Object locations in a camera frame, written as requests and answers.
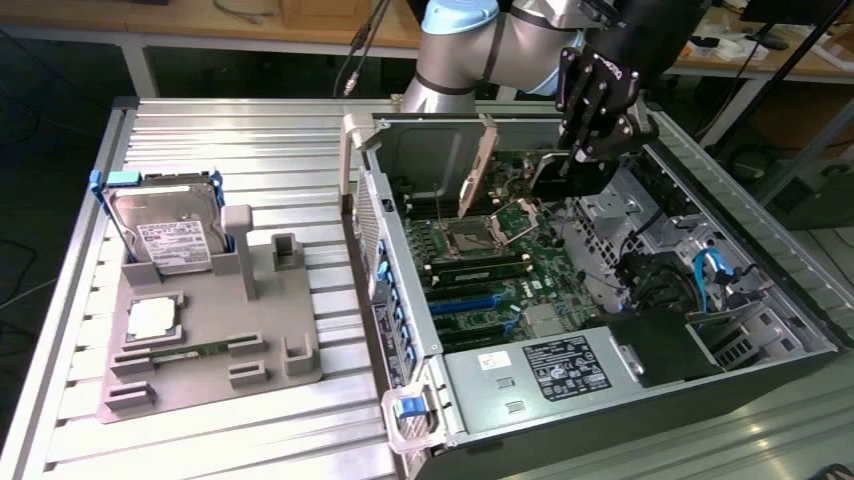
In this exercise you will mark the grey bracket with blue latch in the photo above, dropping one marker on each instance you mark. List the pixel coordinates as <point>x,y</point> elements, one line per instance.
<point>410,425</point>

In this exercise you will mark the green motherboard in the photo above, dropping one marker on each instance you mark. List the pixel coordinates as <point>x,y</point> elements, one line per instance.
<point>494,290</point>

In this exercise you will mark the thin locking lever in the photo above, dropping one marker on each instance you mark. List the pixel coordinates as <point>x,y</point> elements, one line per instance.
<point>440,205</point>

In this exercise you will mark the blue expansion slot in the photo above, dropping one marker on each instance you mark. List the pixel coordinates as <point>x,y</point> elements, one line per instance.
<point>464,304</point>

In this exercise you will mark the blue disk caddy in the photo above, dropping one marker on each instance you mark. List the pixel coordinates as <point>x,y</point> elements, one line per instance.
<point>124,179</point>

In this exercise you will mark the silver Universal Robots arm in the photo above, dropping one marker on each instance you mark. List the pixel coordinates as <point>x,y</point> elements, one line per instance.
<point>461,55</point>

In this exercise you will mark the silver chipset heatsink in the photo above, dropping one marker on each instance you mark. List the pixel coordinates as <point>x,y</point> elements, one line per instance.
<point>549,321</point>

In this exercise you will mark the metal socket cover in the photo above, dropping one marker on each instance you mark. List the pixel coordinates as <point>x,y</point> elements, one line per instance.
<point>517,220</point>

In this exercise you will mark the black installed RAM stick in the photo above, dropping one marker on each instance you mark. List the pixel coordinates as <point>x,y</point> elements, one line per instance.
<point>477,276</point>

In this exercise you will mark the grey printed corner bracket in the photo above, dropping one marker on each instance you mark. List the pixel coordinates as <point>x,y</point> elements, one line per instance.
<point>364,131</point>

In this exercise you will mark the metal disk bay cage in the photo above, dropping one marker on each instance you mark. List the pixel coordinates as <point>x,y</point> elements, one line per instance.
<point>621,230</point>

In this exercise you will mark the grey power supply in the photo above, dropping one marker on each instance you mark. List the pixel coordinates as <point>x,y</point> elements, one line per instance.
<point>534,380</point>

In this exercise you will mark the silver CPU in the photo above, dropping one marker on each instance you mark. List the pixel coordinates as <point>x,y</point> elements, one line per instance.
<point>154,317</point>

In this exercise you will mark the grey parts rack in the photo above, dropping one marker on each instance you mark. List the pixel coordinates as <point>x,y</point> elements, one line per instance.
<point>221,320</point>

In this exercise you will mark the black open PC case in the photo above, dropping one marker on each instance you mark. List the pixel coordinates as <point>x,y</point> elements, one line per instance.
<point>668,400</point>

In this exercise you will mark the wooden desk with white frame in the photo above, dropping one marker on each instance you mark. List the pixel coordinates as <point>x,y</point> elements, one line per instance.
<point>201,25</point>

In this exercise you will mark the silver hard disk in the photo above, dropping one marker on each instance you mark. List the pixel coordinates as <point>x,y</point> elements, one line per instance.
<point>168,225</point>

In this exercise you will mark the green RAM stick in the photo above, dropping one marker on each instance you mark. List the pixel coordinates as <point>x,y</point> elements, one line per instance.
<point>190,350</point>

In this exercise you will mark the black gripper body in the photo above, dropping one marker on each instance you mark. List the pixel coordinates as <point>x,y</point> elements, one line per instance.
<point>655,35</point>

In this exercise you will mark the graphics card with metal bracket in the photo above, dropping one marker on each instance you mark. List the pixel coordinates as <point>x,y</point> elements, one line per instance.
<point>568,180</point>

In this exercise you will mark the black slanted stand pole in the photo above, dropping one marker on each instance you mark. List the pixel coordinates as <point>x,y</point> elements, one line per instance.
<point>797,60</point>

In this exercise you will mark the CPU socket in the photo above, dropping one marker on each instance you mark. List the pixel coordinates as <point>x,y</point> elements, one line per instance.
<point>469,239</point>

